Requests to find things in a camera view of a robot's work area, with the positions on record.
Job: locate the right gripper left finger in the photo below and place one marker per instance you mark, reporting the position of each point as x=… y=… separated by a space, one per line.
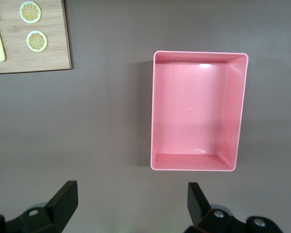
x=53 y=218

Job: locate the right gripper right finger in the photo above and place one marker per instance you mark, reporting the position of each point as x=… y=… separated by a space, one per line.
x=208 y=221

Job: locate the brown table cover sheet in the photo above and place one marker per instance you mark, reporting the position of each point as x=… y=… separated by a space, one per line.
x=99 y=121

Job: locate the pink plastic bin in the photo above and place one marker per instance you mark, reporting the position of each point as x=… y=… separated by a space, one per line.
x=189 y=109

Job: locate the lemon slice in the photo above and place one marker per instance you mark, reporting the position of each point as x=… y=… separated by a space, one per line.
x=30 y=12
x=37 y=41

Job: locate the wooden cutting board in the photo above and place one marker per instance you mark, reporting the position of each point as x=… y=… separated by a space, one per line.
x=55 y=36

